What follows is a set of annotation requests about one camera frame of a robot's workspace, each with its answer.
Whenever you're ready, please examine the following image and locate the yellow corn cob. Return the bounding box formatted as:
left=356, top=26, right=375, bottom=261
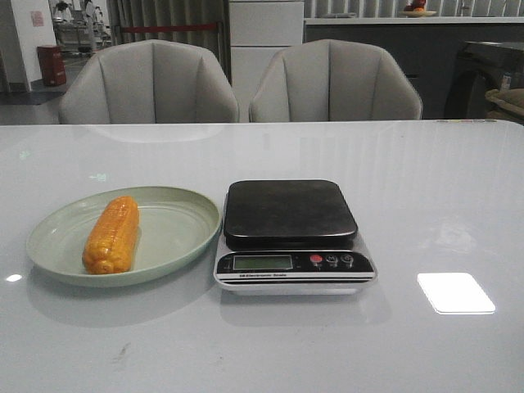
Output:
left=82, top=196, right=139, bottom=274

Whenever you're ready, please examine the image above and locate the black silver kitchen scale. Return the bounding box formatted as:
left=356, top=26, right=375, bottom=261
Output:
left=214, top=179, right=377, bottom=296

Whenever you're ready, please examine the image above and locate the right grey upholstered chair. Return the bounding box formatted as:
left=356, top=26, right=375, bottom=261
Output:
left=249, top=39, right=422, bottom=123

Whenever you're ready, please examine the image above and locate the grey upholstered chair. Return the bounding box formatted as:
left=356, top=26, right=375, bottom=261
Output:
left=249, top=39, right=422, bottom=123
left=58, top=39, right=239, bottom=124

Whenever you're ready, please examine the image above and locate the light green plate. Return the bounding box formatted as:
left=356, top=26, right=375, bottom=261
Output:
left=26, top=187, right=221, bottom=287

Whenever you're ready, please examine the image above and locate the left grey upholstered chair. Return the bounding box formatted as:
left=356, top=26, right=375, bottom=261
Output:
left=58, top=39, right=239, bottom=124

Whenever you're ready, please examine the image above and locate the white cabinet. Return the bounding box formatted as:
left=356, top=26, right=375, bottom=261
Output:
left=228, top=1, right=305, bottom=123

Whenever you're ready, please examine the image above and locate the red barrier tape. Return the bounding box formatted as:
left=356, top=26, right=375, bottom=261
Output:
left=120, top=22, right=221, bottom=34

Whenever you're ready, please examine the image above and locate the grey counter with white top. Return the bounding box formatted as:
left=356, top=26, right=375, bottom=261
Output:
left=305, top=16, right=523, bottom=119

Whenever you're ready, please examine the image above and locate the fruit plate on counter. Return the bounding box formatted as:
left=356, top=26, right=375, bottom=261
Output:
left=399, top=0, right=436, bottom=18

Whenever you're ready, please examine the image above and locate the red bin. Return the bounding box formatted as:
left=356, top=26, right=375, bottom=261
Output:
left=37, top=45, right=66, bottom=87

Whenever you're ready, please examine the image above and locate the beige cushion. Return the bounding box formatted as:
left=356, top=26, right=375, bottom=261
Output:
left=485, top=88, right=524, bottom=124

